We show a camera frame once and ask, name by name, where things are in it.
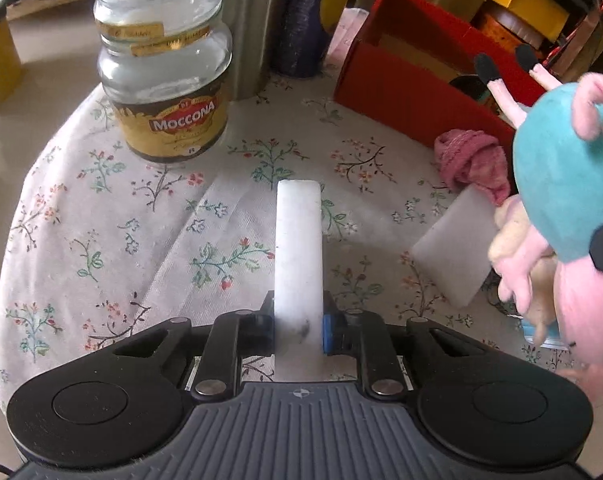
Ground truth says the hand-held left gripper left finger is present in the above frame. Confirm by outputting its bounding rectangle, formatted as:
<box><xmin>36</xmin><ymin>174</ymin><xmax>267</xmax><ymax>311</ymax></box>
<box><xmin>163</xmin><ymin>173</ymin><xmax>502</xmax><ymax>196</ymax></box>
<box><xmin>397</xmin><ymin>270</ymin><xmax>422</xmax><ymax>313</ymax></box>
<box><xmin>112</xmin><ymin>290</ymin><xmax>278</xmax><ymax>403</ymax></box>

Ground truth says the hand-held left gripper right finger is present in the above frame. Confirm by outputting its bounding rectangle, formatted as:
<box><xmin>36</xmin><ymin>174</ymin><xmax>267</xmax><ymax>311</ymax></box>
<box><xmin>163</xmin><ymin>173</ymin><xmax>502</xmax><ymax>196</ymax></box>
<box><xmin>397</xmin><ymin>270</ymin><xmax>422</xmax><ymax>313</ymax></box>
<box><xmin>321</xmin><ymin>293</ymin><xmax>486</xmax><ymax>398</ymax></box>

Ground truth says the thick white sponge block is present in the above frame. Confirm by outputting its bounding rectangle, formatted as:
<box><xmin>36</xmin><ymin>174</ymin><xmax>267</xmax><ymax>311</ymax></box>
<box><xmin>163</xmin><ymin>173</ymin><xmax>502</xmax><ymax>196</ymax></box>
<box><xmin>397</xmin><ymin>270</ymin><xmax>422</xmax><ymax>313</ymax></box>
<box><xmin>276</xmin><ymin>178</ymin><xmax>325</xmax><ymax>384</ymax></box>

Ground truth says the pink pig plush toy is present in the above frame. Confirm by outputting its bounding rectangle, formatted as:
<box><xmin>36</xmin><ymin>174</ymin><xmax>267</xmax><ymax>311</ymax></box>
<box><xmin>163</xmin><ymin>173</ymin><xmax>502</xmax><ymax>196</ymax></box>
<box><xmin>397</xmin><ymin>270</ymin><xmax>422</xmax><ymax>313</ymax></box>
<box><xmin>474</xmin><ymin>44</ymin><xmax>603</xmax><ymax>403</ymax></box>

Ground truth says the thin white sponge block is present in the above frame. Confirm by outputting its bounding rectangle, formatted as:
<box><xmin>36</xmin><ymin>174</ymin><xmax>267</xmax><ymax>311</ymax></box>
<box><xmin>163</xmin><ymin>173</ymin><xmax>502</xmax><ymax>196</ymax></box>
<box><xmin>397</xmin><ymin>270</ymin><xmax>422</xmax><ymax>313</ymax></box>
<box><xmin>410</xmin><ymin>187</ymin><xmax>502</xmax><ymax>310</ymax></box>

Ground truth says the pink knitted sock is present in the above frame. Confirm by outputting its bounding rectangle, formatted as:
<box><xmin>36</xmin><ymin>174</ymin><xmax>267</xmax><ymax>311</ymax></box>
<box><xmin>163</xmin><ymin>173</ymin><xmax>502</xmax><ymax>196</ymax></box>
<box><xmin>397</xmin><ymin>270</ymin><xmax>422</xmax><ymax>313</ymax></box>
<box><xmin>434</xmin><ymin>129</ymin><xmax>511</xmax><ymax>206</ymax></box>

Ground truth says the red cardboard box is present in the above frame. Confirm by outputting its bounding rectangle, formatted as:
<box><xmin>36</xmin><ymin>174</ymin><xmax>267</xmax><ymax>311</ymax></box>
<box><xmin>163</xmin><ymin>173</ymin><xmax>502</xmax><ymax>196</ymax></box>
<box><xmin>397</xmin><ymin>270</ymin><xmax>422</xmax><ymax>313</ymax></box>
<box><xmin>333</xmin><ymin>0</ymin><xmax>548</xmax><ymax>149</ymax></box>

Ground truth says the floral white tablecloth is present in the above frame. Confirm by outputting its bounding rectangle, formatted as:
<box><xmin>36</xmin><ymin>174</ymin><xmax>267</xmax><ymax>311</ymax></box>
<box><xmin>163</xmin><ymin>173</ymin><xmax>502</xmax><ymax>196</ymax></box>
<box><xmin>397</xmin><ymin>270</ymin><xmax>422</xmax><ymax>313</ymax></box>
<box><xmin>0</xmin><ymin>67</ymin><xmax>603</xmax><ymax>413</ymax></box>

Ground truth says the glass jar with gold label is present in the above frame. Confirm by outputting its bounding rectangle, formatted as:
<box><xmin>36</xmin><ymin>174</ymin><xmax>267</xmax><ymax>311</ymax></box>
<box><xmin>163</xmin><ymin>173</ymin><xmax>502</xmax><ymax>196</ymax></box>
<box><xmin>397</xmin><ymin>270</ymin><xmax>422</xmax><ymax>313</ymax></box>
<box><xmin>92</xmin><ymin>0</ymin><xmax>234</xmax><ymax>164</ymax></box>

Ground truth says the stainless steel cylinder flask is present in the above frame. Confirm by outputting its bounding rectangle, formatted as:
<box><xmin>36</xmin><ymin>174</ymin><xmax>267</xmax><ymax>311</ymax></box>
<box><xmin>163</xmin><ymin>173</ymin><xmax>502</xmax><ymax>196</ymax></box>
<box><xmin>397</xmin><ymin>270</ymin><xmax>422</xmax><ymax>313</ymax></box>
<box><xmin>220</xmin><ymin>0</ymin><xmax>302</xmax><ymax>102</ymax></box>

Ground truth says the blue and yellow drink can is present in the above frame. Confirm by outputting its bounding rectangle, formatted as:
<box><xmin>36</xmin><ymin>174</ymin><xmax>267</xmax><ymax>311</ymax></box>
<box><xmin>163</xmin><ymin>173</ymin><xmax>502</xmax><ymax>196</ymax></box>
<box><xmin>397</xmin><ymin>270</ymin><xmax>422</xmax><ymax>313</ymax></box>
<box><xmin>273</xmin><ymin>0</ymin><xmax>357</xmax><ymax>79</ymax></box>

